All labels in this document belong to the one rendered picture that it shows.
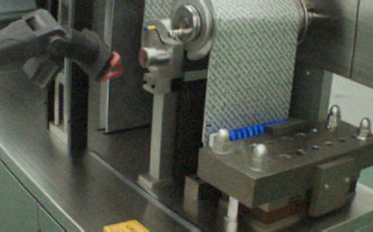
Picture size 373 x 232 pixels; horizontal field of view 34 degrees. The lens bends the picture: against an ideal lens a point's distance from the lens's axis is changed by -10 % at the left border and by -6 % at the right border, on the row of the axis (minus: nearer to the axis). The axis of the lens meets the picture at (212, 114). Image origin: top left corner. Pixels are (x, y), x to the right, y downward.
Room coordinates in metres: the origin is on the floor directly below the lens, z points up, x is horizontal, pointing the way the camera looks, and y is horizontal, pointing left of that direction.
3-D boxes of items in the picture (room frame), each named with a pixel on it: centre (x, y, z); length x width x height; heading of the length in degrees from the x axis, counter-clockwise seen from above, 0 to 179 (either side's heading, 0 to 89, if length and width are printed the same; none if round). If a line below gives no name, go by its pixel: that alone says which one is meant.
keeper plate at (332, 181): (1.17, -0.26, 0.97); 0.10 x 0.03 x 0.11; 130
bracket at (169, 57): (1.27, 0.11, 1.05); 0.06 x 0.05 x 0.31; 130
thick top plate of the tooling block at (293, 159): (1.23, -0.18, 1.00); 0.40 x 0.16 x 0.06; 130
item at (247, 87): (1.30, -0.07, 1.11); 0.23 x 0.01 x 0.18; 130
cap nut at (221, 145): (1.16, -0.02, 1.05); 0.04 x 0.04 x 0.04
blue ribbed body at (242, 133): (1.28, -0.09, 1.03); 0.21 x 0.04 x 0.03; 130
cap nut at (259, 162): (1.10, -0.09, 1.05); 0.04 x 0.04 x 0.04
